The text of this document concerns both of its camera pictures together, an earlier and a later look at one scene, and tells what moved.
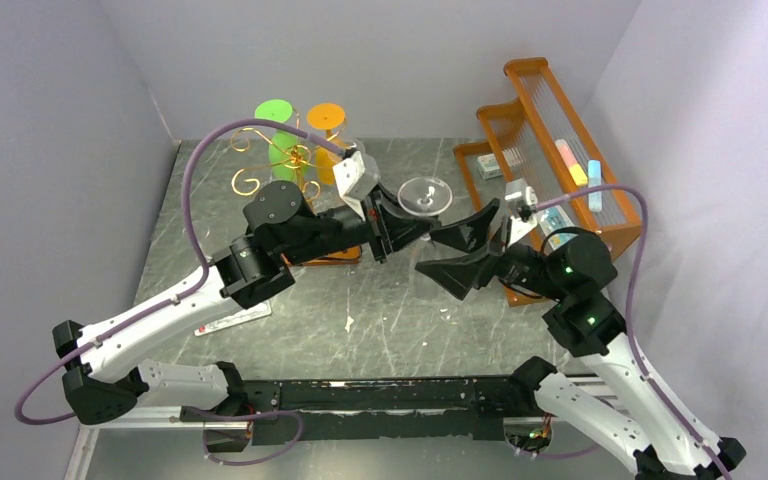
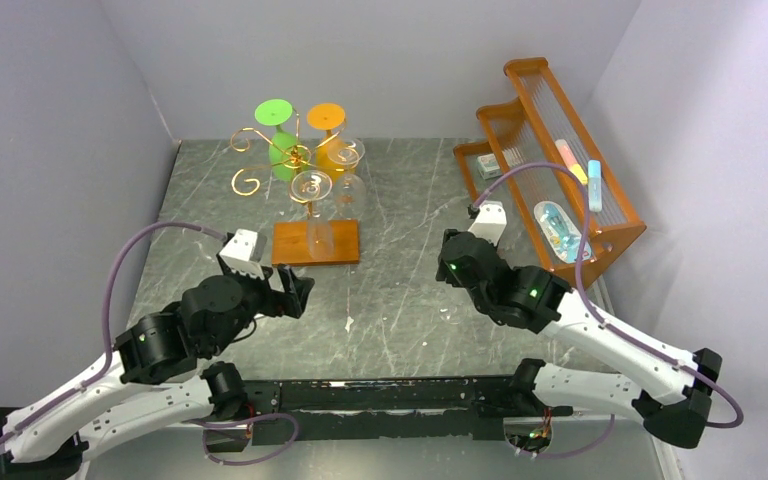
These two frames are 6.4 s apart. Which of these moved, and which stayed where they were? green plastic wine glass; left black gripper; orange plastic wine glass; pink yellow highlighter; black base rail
Moved: left black gripper
Stayed: pink yellow highlighter; black base rail; green plastic wine glass; orange plastic wine glass
